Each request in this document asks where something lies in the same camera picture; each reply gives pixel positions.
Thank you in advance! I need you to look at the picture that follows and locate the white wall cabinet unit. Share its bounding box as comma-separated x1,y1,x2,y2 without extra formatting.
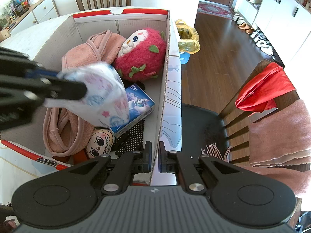
237,0,310,66

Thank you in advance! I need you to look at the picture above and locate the cardboard box on sideboard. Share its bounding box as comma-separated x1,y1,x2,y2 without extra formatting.
0,28,10,42

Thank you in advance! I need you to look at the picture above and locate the blue tissue pack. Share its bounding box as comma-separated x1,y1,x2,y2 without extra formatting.
111,84,155,138

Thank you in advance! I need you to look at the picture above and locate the pink strawberry plush toy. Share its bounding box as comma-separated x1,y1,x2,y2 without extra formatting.
113,28,167,82

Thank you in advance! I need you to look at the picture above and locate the wooden chair beside table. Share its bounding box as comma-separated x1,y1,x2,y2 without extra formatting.
181,59,311,224

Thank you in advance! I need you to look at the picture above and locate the white wooden sideboard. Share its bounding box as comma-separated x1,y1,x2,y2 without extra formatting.
6,0,59,36

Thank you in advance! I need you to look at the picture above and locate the row of shoes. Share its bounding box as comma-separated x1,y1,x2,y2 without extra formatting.
232,13,276,58

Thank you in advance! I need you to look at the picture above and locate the pink printed face mask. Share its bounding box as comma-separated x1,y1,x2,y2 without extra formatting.
44,62,129,128

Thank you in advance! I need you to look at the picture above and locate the red scarf with doll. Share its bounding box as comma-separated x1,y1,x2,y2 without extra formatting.
53,127,114,165

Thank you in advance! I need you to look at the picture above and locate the red patterned doormat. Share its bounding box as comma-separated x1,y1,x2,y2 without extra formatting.
197,1,234,19

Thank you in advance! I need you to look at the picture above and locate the black dotted glove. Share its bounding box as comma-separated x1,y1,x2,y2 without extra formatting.
111,120,144,157

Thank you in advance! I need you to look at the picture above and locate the red cloth on chair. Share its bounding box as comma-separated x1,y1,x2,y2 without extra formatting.
235,62,296,113

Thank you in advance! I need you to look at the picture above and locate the pink towel on chair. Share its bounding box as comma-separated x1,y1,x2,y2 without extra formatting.
245,99,310,198

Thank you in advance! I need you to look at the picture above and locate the yellow bag trash bin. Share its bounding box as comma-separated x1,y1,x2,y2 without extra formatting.
175,19,200,65

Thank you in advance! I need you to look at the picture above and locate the red cardboard shoe box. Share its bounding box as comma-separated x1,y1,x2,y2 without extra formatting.
1,7,180,175

